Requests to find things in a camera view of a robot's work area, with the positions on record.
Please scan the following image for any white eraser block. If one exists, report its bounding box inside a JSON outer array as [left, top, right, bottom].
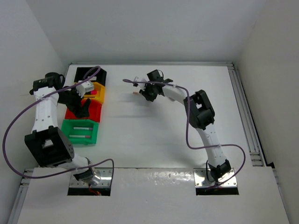
[[86, 76, 97, 82]]

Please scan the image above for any black storage bin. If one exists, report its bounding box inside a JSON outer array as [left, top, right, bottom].
[[74, 67, 107, 86]]

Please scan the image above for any green storage bin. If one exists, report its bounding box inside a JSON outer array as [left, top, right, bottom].
[[61, 119, 99, 145]]

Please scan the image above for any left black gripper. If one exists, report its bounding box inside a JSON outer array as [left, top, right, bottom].
[[57, 84, 91, 118]]

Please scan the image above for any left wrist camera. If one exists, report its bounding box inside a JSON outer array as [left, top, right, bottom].
[[76, 81, 94, 98]]

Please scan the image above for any pink black highlighter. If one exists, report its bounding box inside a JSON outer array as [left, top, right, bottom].
[[86, 90, 97, 95]]

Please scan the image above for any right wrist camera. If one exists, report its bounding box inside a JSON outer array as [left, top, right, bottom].
[[133, 77, 147, 89]]

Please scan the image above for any yellow storage bin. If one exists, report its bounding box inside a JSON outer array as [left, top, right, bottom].
[[74, 82, 106, 104]]

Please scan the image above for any red storage bin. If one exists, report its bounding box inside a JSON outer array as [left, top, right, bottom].
[[64, 99, 102, 123]]

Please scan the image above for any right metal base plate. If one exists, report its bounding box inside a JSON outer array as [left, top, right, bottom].
[[194, 168, 237, 189]]

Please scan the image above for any white pen pink cap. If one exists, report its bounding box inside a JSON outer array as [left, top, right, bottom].
[[69, 135, 91, 139]]

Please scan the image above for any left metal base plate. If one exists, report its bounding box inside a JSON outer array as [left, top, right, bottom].
[[69, 167, 113, 188]]

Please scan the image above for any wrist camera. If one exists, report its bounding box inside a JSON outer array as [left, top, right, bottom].
[[76, 81, 94, 98], [133, 77, 147, 89]]

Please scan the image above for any white pen yellow cap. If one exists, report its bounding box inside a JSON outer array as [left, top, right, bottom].
[[73, 127, 93, 130]]

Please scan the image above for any metal base plate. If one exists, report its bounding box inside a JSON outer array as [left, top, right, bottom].
[[194, 168, 237, 189], [69, 167, 113, 188]]

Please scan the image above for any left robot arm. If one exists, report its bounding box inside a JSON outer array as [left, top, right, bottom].
[[24, 72, 94, 184]]

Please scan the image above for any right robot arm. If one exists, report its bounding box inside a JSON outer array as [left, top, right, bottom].
[[134, 70, 231, 182]]

